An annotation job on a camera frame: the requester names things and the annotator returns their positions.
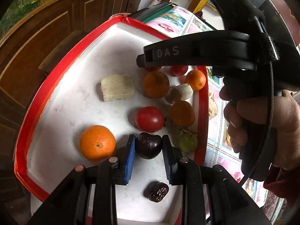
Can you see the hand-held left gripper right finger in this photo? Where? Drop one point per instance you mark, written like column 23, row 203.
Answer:
column 167, row 163

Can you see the beige fibrous chunk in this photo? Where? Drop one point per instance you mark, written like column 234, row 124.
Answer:
column 117, row 88

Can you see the red tomato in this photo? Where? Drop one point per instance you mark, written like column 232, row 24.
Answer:
column 150, row 119
column 178, row 70
column 152, row 69

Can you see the brown wooden cabinet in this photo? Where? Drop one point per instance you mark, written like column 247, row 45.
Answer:
column 35, row 39

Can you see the large orange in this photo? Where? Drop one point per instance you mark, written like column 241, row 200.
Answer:
column 97, row 143

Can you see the person's right forearm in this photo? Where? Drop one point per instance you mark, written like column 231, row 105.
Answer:
column 286, row 187

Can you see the dark purple plum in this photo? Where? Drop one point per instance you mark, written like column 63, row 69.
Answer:
column 149, row 145

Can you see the person's right hand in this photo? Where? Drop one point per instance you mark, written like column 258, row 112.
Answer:
column 286, row 126

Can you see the fruit printed tablecloth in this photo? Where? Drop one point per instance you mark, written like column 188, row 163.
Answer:
column 164, row 24

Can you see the floral wall mural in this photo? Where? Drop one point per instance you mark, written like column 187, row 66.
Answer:
column 28, row 2

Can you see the red and white tray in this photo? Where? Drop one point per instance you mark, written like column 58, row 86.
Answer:
column 70, row 98

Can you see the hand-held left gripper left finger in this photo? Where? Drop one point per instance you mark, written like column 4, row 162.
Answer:
column 130, row 160

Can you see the medium orange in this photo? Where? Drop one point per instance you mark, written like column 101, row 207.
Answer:
column 182, row 113
column 156, row 84

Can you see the small orange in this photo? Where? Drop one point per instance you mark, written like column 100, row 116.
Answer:
column 196, row 80

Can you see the dark brown date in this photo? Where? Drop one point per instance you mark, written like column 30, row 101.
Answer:
column 157, row 191

